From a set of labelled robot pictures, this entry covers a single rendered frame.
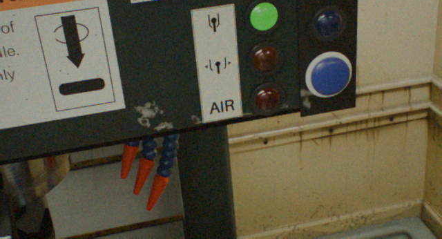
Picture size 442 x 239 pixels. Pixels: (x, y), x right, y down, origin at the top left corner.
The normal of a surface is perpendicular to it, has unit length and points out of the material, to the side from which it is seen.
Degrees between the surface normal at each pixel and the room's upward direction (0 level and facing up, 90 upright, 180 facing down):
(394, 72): 90
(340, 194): 90
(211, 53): 90
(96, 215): 90
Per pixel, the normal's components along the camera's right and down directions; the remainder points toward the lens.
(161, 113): 0.22, 0.44
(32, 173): 0.74, 0.25
